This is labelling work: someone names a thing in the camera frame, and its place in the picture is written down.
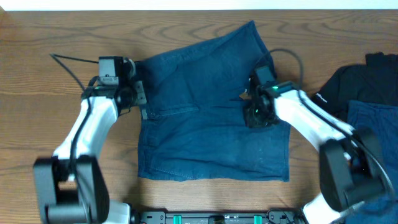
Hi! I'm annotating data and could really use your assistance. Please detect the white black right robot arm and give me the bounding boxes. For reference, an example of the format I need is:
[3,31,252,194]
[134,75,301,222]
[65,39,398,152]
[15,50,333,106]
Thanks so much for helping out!
[244,66,395,223]

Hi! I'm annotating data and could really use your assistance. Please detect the black garment on right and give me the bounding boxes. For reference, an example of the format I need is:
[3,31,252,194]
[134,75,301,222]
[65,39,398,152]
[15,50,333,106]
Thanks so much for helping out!
[311,52,397,121]

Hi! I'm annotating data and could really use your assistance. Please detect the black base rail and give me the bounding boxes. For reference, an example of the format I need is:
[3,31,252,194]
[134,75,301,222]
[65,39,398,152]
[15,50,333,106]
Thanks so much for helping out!
[129,209,307,224]

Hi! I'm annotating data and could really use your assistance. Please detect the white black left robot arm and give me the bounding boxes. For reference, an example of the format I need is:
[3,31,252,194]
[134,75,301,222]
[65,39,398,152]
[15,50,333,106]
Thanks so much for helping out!
[33,56,147,223]

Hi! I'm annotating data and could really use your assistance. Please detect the dark blue denim shorts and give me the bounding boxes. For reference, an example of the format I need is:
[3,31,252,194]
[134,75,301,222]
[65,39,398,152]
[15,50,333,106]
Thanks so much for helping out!
[136,21,290,182]

